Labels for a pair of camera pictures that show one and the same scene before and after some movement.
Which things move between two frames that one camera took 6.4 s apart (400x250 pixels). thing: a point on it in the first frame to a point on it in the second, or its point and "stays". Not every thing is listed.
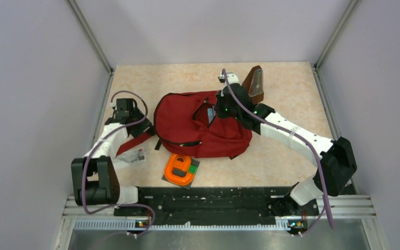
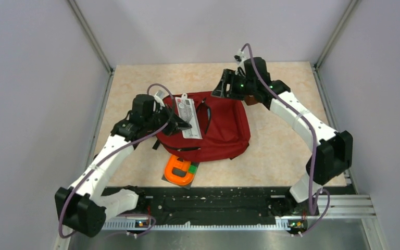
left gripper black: (144, 124) to (177, 124)
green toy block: (192, 169) stays
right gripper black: (221, 98) to (227, 78)
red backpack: (181, 127) stays
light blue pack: (134, 156) to (186, 109)
